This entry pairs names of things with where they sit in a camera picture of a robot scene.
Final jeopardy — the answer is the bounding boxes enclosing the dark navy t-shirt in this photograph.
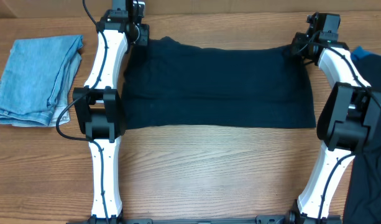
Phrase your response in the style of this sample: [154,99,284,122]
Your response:
[122,37,316,129]

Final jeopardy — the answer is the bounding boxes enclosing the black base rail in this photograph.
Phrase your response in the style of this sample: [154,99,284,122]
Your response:
[65,214,343,224]

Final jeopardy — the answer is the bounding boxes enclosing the blue garment under pile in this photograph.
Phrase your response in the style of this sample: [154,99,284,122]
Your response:
[351,46,372,61]

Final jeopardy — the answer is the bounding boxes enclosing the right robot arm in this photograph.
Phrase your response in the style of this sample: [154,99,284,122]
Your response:
[281,12,381,224]

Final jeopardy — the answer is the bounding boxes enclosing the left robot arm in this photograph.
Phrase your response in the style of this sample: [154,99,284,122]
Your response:
[73,1,149,223]

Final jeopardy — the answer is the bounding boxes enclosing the folded light blue jeans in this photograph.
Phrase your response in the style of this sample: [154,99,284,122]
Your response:
[0,35,83,127]

